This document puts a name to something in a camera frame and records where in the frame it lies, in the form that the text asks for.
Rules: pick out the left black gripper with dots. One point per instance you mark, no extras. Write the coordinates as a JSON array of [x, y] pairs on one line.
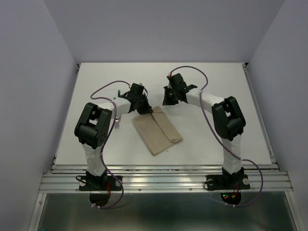
[[147, 109]]

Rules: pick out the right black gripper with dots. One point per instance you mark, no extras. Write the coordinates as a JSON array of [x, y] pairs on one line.
[[166, 101]]

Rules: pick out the beige cloth napkin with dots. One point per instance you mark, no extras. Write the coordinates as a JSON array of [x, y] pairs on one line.
[[156, 131]]

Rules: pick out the silver fork teal handle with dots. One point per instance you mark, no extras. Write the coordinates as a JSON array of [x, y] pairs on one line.
[[117, 122]]

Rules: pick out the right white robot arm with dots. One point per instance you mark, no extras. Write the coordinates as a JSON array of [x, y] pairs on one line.
[[228, 119]]

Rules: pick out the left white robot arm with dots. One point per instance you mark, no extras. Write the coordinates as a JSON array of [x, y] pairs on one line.
[[97, 121]]

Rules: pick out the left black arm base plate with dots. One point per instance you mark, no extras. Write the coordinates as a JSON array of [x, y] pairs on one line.
[[98, 184]]

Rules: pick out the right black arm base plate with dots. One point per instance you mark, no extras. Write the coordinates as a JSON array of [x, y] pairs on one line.
[[223, 182]]

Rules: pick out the aluminium rail frame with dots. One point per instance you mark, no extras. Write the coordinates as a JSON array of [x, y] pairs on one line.
[[169, 198]]

